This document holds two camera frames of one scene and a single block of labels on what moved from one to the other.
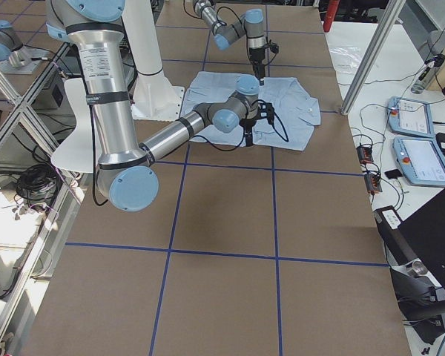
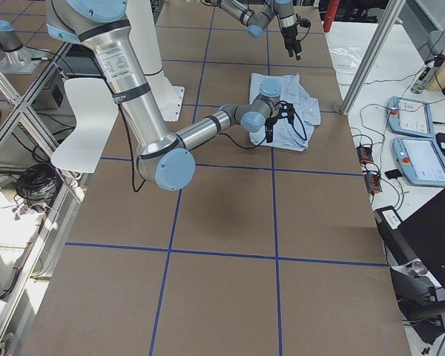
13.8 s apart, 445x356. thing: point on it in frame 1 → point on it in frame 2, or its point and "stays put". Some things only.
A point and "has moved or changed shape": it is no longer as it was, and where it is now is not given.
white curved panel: (78, 155) stays put
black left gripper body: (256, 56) → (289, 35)
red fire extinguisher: (331, 9) stays put
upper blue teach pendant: (410, 117) stays put
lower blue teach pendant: (423, 162) stays put
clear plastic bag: (345, 59) stays put
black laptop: (429, 237) stays put
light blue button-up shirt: (296, 113) has moved or changed shape
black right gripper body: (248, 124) → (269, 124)
